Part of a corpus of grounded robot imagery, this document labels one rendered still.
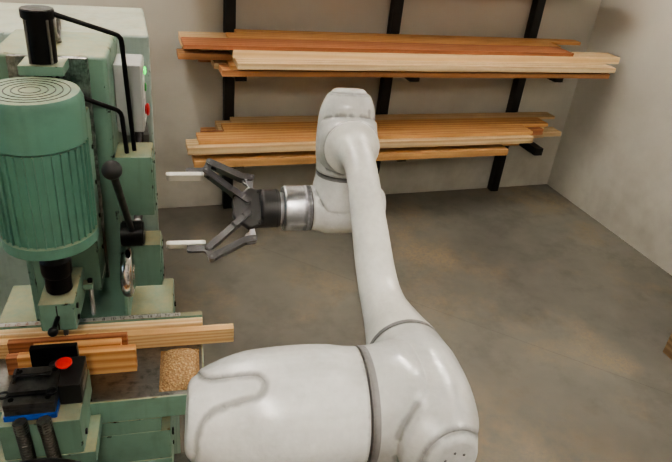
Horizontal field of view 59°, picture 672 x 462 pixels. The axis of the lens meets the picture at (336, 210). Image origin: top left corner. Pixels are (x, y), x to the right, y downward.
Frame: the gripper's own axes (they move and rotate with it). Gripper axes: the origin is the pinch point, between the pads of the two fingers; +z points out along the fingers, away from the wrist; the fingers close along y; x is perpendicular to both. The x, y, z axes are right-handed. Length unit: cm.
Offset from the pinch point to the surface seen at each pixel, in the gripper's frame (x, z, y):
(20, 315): -62, 41, -7
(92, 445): -22.7, 16.1, -40.6
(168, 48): -185, 7, 159
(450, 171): -260, -188, 116
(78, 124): 6.6, 16.0, 14.2
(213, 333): -34.0, -8.0, -19.1
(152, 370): -31.2, 5.4, -26.6
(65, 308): -21.9, 22.1, -13.6
